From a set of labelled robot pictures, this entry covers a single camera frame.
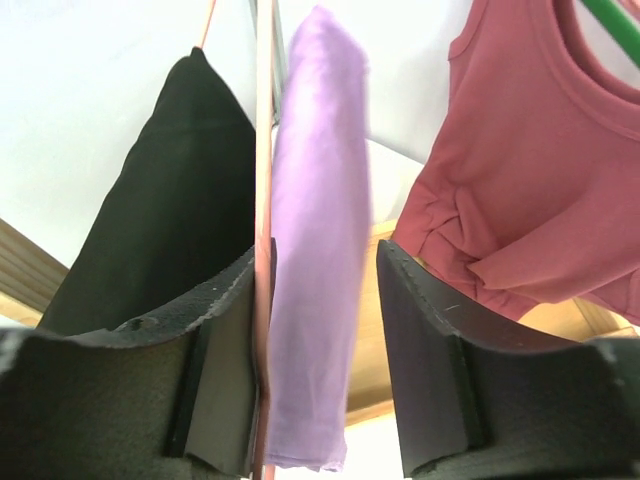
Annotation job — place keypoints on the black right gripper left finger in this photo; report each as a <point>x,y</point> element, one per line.
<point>171,394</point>

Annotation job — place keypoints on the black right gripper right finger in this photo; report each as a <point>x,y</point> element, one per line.
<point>477,395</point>

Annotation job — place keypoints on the pink wire hanger with trousers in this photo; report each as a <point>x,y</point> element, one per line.
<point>264,12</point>

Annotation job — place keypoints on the purple trousers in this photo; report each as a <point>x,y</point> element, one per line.
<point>321,219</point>

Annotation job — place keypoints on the green hanger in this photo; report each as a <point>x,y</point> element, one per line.
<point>620,28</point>

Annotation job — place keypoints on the black garment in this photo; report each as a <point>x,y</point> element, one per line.
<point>180,212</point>

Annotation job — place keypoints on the wooden clothes rack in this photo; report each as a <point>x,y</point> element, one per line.
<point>30,277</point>

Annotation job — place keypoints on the maroon tank top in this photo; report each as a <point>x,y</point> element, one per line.
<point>531,191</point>

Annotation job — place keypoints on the pink wire hanger with black garment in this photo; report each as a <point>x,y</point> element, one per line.
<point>209,15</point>

